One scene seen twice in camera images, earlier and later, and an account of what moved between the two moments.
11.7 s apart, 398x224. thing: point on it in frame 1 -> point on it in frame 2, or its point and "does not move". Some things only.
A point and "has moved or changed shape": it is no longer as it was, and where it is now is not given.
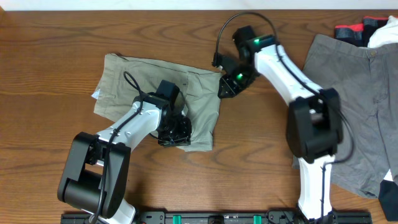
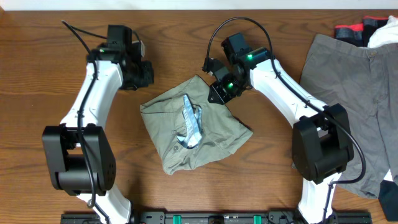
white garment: x=385 y=35 does not move
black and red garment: x=359 y=34 does not move
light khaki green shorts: x=122 y=78 has moved or changed shape
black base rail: x=229 y=217 does not move
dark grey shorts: x=366 y=78 does not move
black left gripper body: x=176 y=134 -> x=141 y=76
